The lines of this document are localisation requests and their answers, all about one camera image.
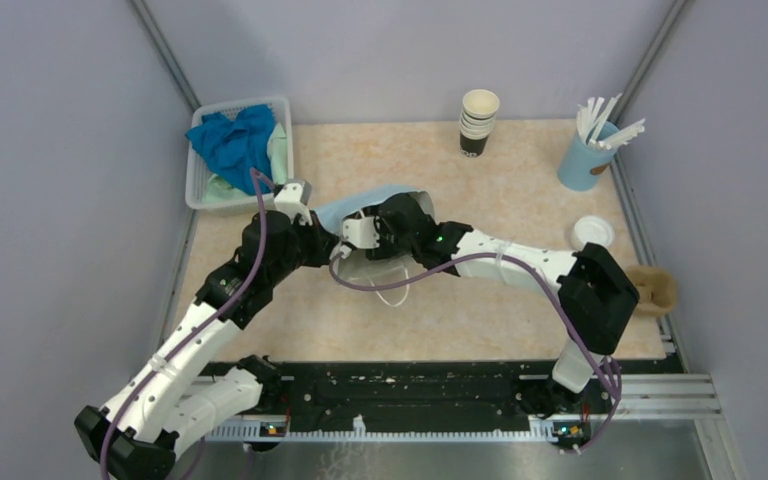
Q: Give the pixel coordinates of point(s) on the stack of plastic lids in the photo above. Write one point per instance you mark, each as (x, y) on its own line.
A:
(591, 229)

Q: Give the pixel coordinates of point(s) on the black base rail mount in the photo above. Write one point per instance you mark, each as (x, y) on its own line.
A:
(485, 401)

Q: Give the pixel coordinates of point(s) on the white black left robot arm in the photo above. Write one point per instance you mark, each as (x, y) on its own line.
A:
(140, 432)

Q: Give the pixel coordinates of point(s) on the white plastic basket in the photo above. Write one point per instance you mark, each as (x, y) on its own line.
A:
(197, 173)

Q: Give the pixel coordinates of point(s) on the white wrapped straws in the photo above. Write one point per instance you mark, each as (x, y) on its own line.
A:
(592, 119)

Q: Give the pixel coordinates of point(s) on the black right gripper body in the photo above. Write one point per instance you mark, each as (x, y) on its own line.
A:
(389, 244)

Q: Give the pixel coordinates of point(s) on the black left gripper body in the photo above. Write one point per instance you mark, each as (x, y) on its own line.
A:
(306, 247)

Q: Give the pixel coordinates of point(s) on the blue straw holder cup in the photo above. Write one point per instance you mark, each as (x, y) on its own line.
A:
(583, 164)

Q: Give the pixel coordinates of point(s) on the stack of paper cups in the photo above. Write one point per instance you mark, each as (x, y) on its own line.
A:
(477, 121)

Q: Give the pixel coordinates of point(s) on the light blue paper bag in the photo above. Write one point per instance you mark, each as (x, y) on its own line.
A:
(364, 271)

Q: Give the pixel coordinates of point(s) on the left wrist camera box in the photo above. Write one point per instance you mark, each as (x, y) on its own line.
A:
(292, 199)

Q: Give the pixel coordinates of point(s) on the blue cloth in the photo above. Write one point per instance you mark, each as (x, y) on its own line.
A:
(216, 126)

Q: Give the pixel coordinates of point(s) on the brown pulp cup carrier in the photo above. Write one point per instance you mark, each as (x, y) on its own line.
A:
(657, 289)

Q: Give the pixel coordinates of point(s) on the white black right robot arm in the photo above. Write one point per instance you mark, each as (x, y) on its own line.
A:
(588, 289)

